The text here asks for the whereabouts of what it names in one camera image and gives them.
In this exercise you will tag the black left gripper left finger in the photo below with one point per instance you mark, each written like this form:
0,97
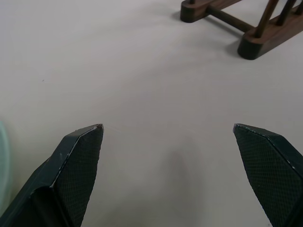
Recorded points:
68,175

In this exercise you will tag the dark wooden rack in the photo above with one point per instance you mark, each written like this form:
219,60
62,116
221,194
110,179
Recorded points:
258,35

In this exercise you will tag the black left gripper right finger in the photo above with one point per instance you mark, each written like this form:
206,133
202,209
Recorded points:
270,170

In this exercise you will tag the pale green plate edge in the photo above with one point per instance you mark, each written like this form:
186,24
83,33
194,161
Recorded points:
2,163

